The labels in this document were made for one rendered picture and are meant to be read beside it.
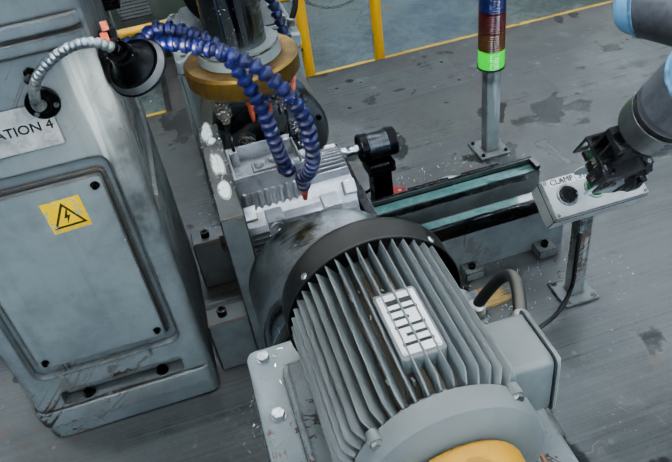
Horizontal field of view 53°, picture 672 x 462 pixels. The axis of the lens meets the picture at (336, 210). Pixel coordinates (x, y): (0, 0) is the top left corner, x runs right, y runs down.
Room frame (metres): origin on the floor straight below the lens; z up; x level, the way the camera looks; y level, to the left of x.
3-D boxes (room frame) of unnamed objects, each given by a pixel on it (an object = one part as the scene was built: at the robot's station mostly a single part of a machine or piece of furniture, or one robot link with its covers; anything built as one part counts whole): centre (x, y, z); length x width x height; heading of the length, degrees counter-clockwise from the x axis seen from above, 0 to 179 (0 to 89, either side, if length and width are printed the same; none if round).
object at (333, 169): (0.99, 0.07, 1.01); 0.20 x 0.19 x 0.19; 101
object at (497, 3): (1.39, -0.40, 1.19); 0.06 x 0.06 x 0.04
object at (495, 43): (1.39, -0.40, 1.10); 0.06 x 0.06 x 0.04
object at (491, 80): (1.39, -0.40, 1.01); 0.08 x 0.08 x 0.42; 11
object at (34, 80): (0.72, 0.25, 1.46); 0.18 x 0.11 x 0.13; 101
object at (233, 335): (0.96, 0.22, 0.97); 0.30 x 0.11 x 0.34; 11
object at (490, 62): (1.39, -0.40, 1.05); 0.06 x 0.06 x 0.04
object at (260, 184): (0.98, 0.11, 1.11); 0.12 x 0.11 x 0.07; 101
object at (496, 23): (1.39, -0.40, 1.14); 0.06 x 0.06 x 0.04
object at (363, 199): (1.04, -0.04, 1.01); 0.26 x 0.04 x 0.03; 11
